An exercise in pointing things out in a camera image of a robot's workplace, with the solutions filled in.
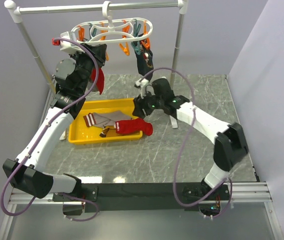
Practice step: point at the red penguin sock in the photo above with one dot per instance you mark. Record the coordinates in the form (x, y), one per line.
(100, 80)

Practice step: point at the mustard yellow sock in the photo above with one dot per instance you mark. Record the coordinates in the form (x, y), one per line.
(109, 131)

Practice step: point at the dark navy hanging sock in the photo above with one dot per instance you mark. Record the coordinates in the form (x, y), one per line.
(144, 62)

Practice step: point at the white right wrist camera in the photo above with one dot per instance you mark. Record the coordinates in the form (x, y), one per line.
(142, 84)

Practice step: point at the red sock with stripes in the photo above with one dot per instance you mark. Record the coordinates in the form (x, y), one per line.
(126, 127)

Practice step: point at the yellow plastic bin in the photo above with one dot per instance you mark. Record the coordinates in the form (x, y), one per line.
(80, 134)

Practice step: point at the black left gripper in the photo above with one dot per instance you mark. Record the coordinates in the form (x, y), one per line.
(98, 52)

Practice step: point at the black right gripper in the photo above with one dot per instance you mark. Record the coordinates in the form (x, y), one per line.
(140, 104)

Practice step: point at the white clip hanger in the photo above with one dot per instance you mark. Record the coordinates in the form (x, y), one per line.
(128, 33)

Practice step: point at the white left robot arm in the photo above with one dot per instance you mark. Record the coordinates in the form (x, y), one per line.
(75, 78)

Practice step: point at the white and silver drying rack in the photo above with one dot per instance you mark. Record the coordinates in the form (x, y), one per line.
(16, 12)

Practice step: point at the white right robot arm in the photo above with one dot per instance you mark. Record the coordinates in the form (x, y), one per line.
(230, 145)

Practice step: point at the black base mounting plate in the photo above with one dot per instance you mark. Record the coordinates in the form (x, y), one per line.
(149, 196)

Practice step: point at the aluminium rail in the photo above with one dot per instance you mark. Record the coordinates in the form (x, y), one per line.
(243, 192)

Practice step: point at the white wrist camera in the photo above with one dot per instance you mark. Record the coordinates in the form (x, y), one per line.
(142, 84)
(65, 46)

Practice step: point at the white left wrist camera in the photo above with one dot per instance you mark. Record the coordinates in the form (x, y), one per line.
(65, 46)

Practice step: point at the brown striped grey sock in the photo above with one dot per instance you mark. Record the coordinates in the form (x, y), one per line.
(102, 120)

